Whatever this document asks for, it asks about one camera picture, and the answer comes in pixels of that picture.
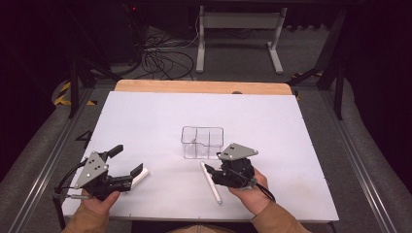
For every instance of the person's left hand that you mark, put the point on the person's left hand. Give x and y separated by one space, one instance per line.
98 205

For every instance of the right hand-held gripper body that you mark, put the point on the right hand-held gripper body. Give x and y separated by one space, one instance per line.
238 170

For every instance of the person's right hand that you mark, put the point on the person's right hand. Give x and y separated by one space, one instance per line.
254 199

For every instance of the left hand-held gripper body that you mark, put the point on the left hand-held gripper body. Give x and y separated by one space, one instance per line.
92 171

